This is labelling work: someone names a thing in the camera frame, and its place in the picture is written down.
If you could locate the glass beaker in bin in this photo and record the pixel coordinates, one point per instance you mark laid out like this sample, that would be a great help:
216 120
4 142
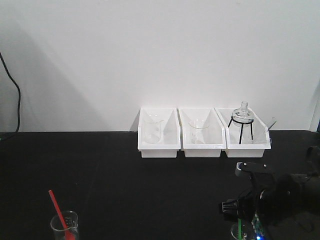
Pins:
152 125
198 129

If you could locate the middle white plastic bin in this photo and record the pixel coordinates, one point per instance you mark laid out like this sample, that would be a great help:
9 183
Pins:
215 139

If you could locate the right front glass beaker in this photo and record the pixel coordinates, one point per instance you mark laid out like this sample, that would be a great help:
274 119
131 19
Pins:
247 232

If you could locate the glass beaker in middle bin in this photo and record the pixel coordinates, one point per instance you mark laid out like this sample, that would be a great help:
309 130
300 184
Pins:
198 129

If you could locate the right white plastic bin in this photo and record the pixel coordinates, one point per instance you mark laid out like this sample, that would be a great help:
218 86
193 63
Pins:
249 141

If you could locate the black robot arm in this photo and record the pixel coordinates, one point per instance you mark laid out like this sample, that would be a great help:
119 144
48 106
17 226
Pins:
306 193

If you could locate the round glass flask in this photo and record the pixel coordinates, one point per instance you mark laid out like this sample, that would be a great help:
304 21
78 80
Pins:
243 114

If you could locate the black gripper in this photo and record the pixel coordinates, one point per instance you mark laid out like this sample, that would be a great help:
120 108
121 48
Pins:
269 198

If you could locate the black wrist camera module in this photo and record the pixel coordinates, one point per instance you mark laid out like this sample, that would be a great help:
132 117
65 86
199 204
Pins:
246 169

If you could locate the glass beaker in left bin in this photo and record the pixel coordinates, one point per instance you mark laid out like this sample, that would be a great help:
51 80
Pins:
152 125

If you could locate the white plastic bin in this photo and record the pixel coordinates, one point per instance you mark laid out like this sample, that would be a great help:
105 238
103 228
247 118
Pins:
170 142
249 141
215 139

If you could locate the black wire tripod stand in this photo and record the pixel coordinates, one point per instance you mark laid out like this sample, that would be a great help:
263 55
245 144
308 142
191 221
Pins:
242 123

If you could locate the left front glass beaker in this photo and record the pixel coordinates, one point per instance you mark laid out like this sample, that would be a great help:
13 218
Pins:
71 221

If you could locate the left white plastic bin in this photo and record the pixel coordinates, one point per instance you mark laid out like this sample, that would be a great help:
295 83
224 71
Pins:
170 142

